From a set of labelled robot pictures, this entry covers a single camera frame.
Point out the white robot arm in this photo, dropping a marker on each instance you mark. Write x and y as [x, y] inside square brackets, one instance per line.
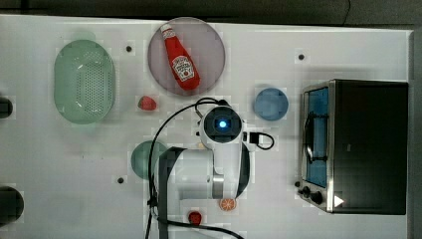
[221, 169]

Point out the black silver toaster oven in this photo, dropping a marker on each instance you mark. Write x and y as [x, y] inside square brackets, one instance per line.
[354, 148]

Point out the red ketchup bottle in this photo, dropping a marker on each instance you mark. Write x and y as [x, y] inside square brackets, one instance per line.
[180, 62]

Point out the blue plastic cup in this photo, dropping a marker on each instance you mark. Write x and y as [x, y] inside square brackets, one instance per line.
[271, 104]

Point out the green plastic mug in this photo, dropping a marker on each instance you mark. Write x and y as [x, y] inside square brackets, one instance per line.
[145, 153]

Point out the orange slice toy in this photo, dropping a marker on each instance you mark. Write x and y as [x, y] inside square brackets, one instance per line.
[227, 204]

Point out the dark red strawberry toy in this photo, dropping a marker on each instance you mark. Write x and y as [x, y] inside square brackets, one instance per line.
[195, 218]

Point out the green perforated colander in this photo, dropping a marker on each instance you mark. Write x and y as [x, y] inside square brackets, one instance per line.
[84, 82]

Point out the black round mount upper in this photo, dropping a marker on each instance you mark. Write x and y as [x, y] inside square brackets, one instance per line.
[6, 108]

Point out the black round mount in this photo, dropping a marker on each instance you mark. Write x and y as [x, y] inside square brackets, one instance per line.
[11, 205]
[6, 108]

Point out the black round mount lower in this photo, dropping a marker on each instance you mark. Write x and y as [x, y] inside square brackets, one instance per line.
[11, 205]

